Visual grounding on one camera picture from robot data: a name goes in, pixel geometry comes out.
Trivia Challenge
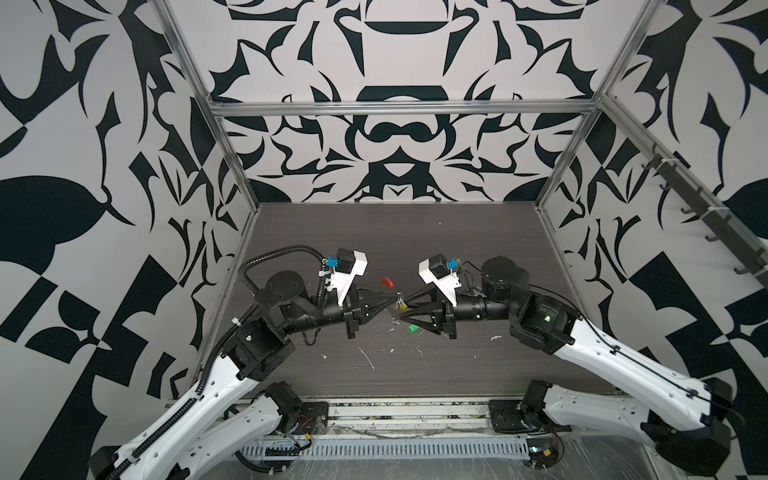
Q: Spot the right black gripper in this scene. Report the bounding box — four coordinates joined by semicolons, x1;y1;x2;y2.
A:
404;279;522;338

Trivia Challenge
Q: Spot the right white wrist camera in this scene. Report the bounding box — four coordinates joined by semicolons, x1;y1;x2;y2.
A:
418;254;461;307

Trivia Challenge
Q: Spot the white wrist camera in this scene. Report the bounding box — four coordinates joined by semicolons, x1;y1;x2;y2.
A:
418;254;461;307
322;248;368;307

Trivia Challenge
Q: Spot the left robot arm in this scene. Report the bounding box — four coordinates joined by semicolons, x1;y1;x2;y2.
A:
89;271;399;479

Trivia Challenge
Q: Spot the white slotted cable duct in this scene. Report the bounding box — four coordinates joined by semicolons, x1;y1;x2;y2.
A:
241;437;530;461

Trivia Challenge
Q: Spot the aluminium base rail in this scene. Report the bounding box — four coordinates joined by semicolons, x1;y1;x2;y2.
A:
153;395;661;439

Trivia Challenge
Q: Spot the small circuit board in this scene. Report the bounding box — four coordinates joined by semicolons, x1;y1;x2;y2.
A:
524;435;563;471

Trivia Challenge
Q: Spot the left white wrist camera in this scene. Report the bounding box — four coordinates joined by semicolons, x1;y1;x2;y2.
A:
322;248;368;307

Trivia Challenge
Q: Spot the black wall hook rack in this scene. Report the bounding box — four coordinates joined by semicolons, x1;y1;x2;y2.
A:
640;143;767;289

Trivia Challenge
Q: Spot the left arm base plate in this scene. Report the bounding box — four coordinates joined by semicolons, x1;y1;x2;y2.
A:
291;401;330;435

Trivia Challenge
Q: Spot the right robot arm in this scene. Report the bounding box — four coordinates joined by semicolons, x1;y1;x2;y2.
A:
400;255;733;477

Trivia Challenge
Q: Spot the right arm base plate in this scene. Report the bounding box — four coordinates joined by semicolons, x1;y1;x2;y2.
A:
488;399;572;434

